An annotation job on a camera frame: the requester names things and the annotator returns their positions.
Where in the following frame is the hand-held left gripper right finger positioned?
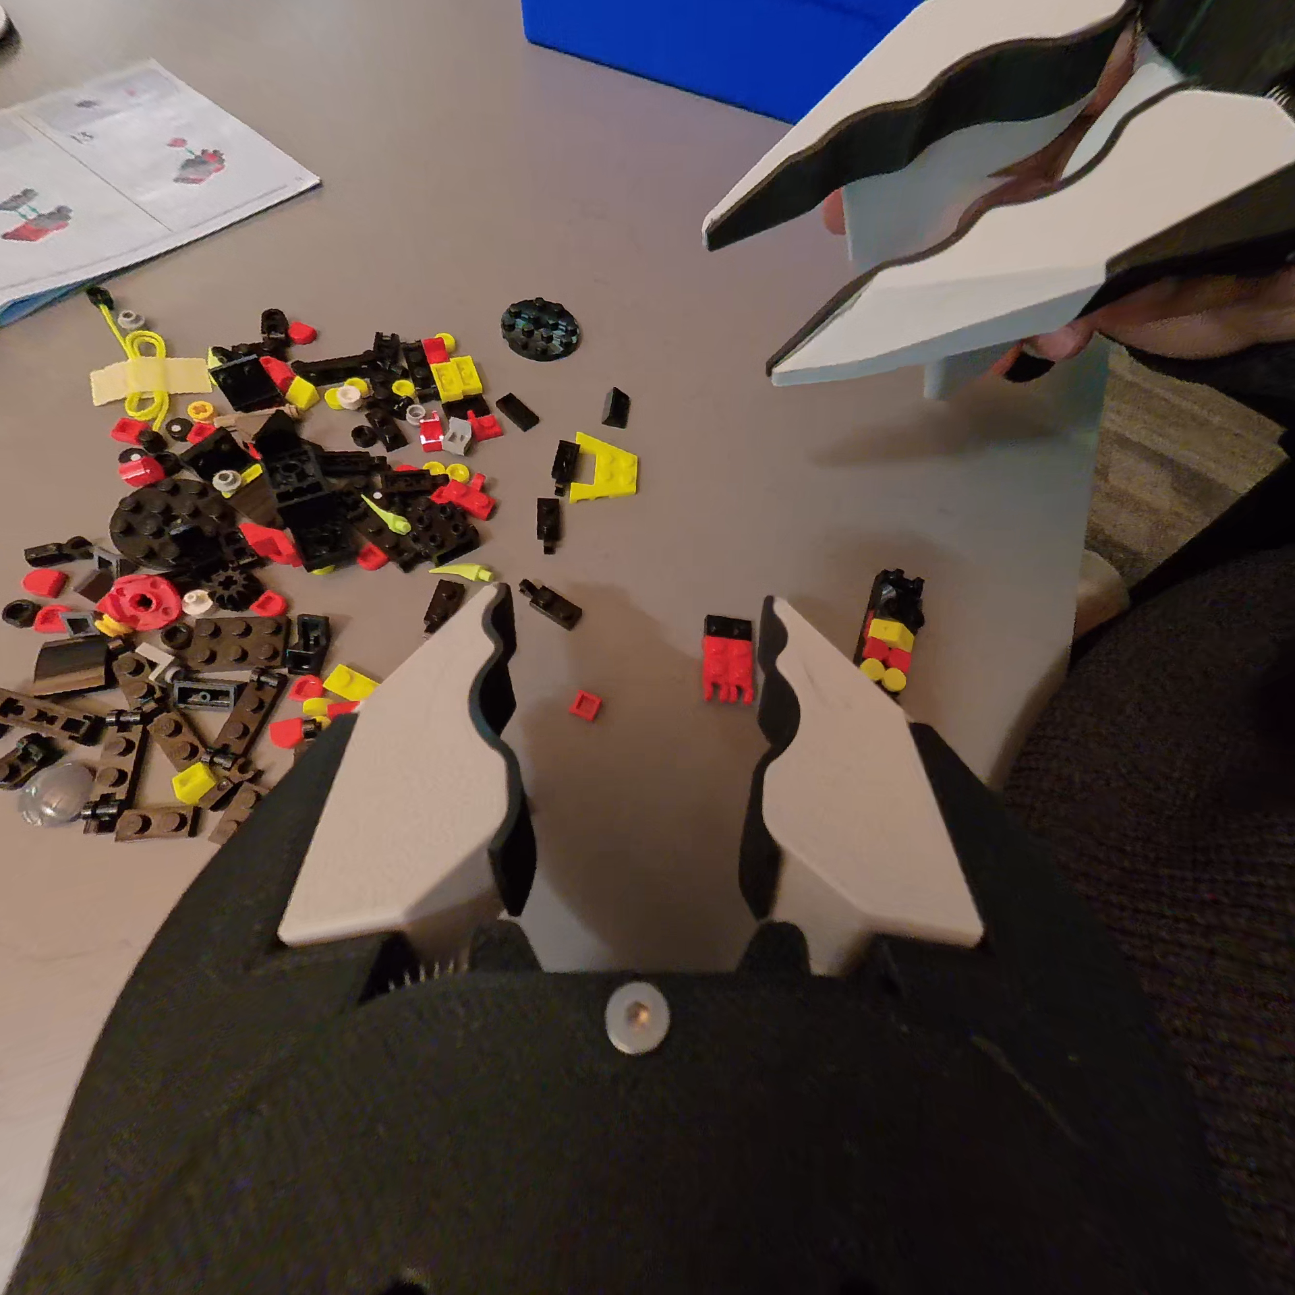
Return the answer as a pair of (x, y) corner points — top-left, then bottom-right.
(738, 594), (985, 978)

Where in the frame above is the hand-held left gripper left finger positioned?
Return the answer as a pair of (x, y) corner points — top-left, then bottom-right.
(277, 582), (539, 972)

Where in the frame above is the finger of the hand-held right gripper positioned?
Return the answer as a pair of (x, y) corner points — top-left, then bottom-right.
(703, 0), (1139, 252)
(766, 89), (1295, 388)

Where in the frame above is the red and black lego assembly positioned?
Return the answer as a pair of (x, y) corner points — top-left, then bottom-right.
(701, 613), (758, 705)

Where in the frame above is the striped black yellow red lego assembly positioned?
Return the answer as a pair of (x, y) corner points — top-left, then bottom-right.
(854, 568), (926, 693)

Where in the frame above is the pile of loose lego pieces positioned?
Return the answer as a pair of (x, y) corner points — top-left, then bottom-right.
(0, 306), (584, 846)

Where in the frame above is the red round lego piece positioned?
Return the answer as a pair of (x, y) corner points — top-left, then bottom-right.
(97, 574), (185, 633)

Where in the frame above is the clear dome lego piece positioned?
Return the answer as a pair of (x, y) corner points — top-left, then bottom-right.
(18, 761), (97, 829)

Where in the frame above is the large black round lego plate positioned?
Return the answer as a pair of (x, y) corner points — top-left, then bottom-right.
(109, 477), (243, 578)

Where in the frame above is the yellow wedge lego plate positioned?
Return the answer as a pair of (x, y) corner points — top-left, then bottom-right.
(569, 431), (641, 504)

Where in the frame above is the small black round lego plate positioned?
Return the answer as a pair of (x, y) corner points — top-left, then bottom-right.
(501, 297), (583, 362)

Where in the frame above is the lego instruction booklet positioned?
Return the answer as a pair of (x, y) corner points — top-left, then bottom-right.
(0, 58), (322, 326)

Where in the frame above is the person's right hand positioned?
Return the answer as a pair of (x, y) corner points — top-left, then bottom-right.
(991, 44), (1295, 377)

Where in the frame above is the blue plastic bin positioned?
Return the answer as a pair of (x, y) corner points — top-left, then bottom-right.
(521, 0), (926, 124)

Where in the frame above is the person's dark knit sweater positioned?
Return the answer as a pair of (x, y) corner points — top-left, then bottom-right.
(1002, 454), (1295, 1295)

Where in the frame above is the taped neon yellow lego string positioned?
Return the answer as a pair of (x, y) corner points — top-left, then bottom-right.
(86, 285), (216, 431)

